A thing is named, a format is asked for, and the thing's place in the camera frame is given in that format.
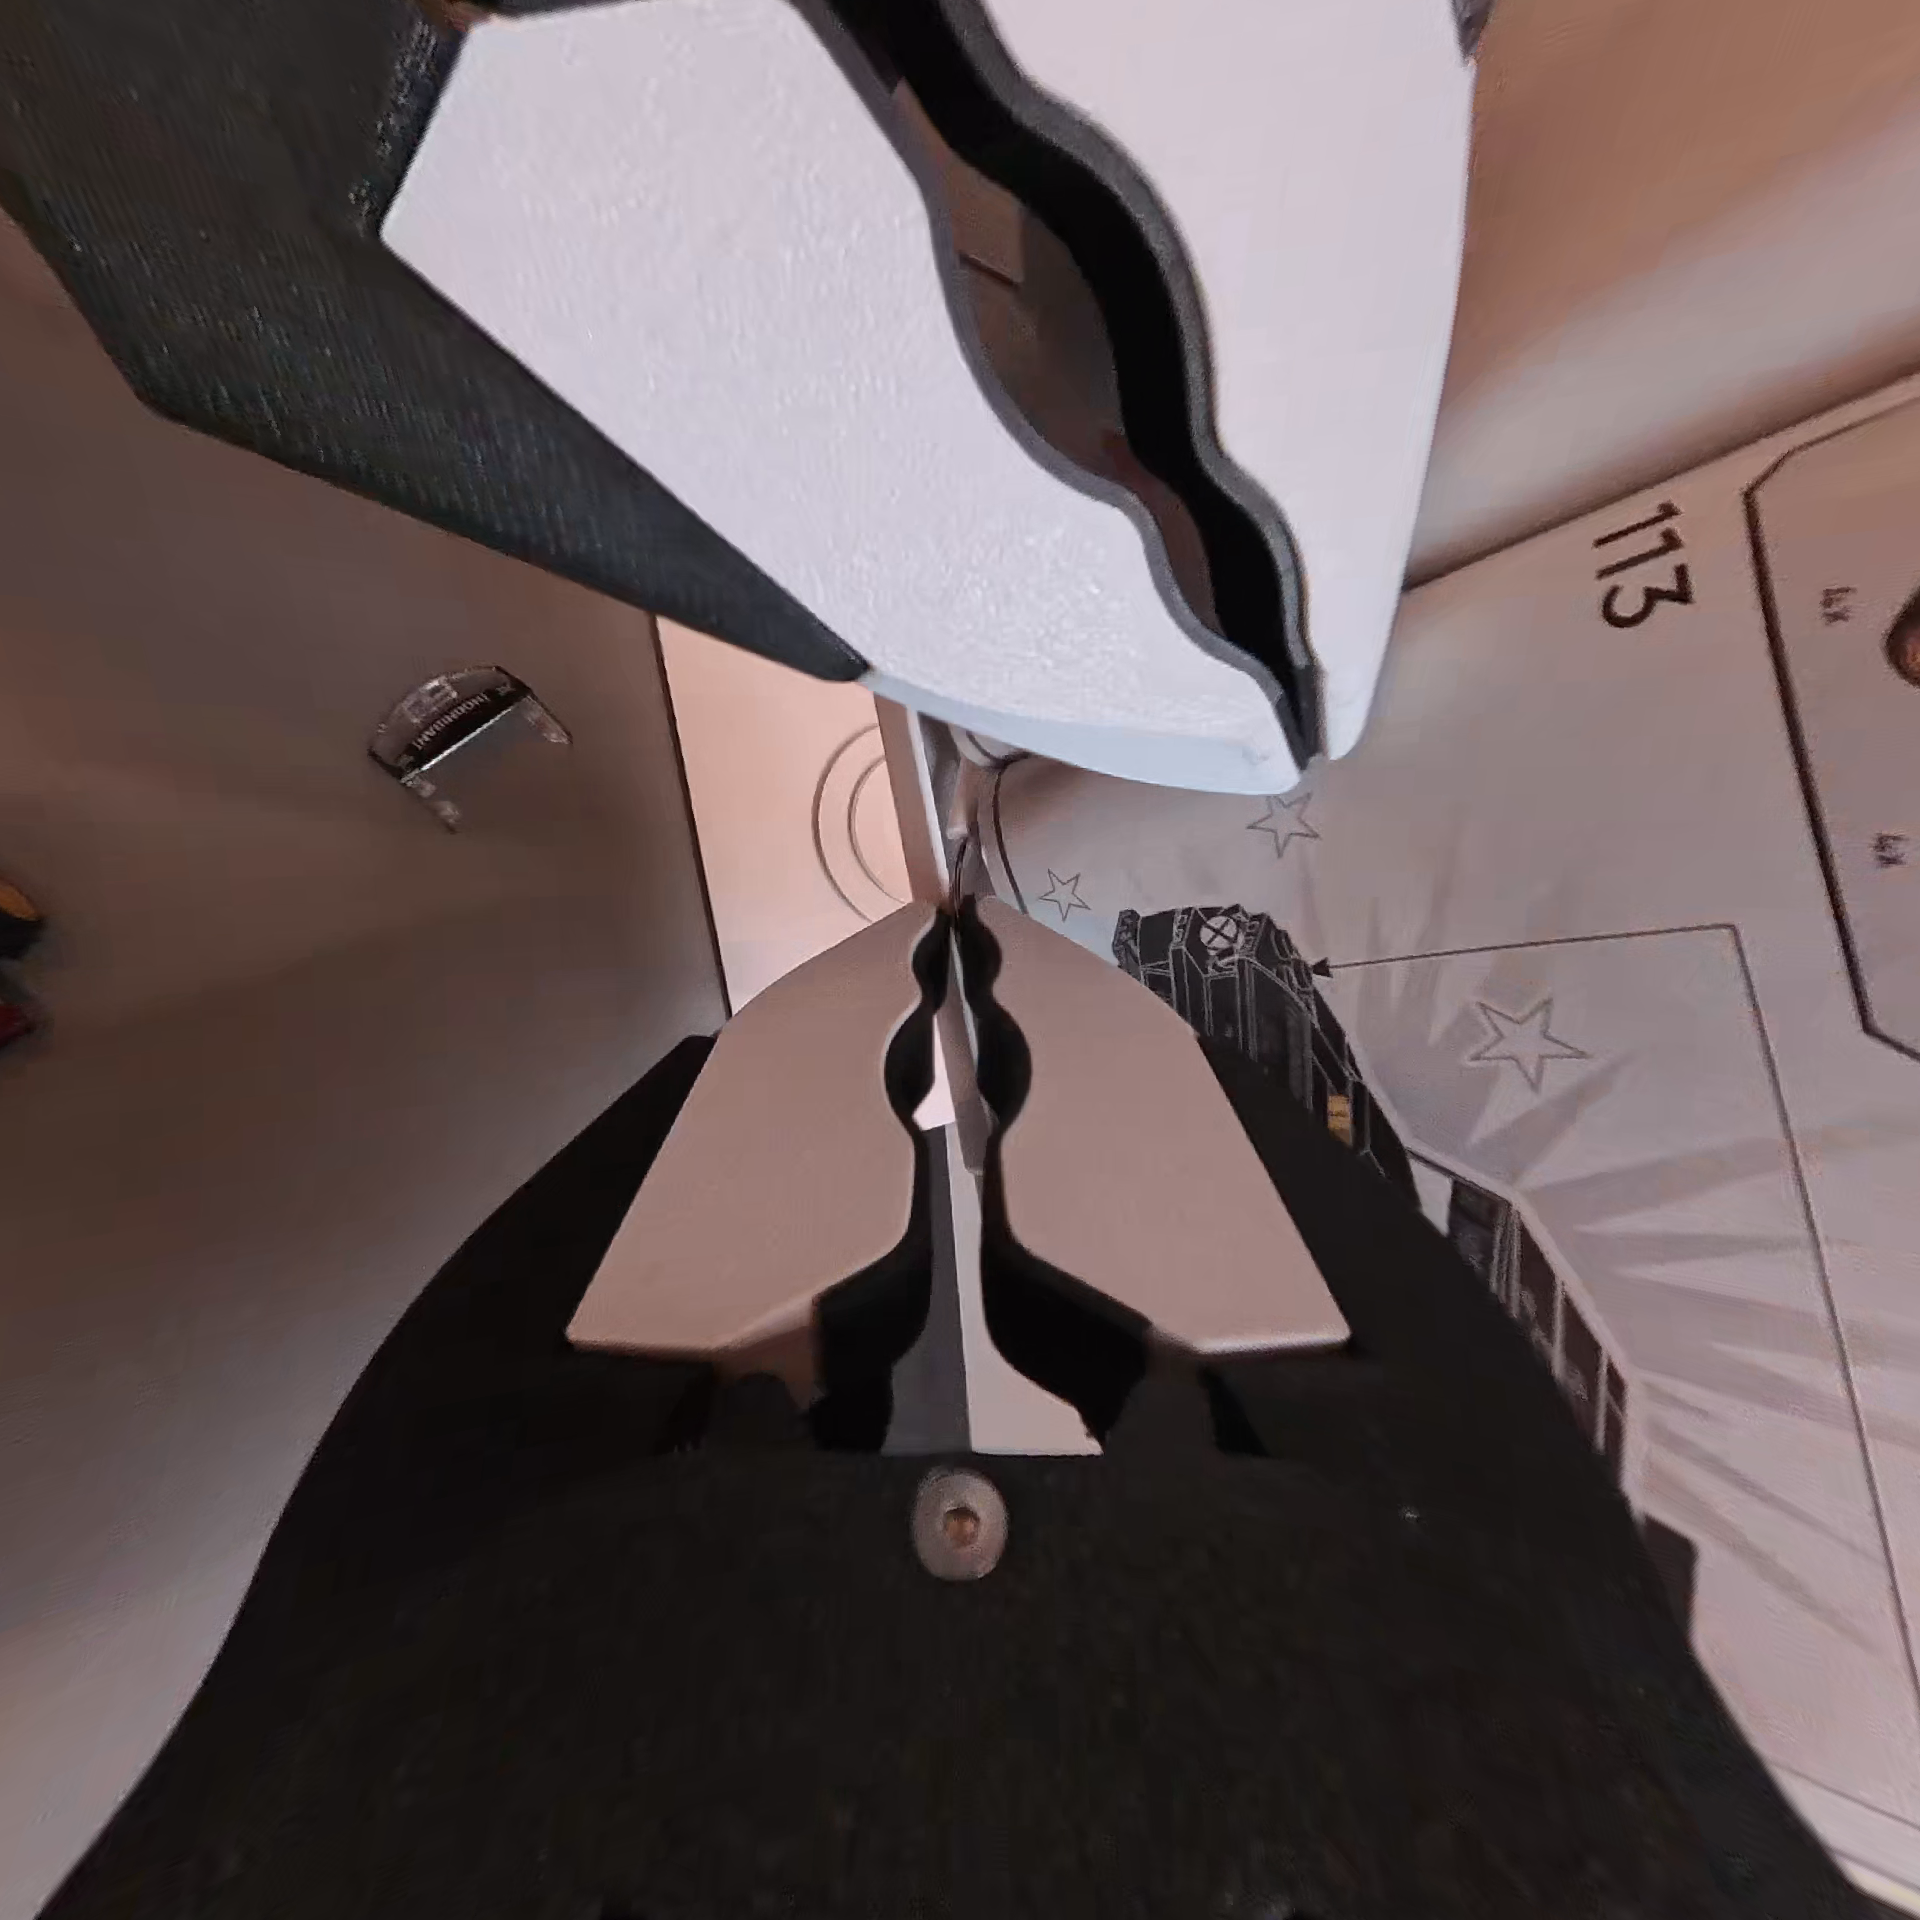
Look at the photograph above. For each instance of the lego instruction booklet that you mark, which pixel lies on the lego instruction booklet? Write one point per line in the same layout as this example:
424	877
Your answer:
1650	1229

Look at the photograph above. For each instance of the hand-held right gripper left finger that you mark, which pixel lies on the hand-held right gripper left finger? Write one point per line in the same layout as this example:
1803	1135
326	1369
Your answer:
780	1169

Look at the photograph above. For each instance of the black lego car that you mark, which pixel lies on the black lego car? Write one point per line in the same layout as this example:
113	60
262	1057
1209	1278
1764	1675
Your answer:
17	960

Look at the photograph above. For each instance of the white book stand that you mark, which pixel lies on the white book stand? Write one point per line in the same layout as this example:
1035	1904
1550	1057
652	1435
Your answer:
780	780

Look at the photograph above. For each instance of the clear lego windshield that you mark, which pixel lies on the clear lego windshield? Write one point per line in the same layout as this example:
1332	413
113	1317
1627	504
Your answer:
464	734

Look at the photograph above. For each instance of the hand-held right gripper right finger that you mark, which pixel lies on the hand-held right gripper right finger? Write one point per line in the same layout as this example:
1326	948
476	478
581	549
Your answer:
1155	1202

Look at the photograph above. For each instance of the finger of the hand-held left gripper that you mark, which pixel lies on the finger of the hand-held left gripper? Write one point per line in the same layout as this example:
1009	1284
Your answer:
1319	225
721	301

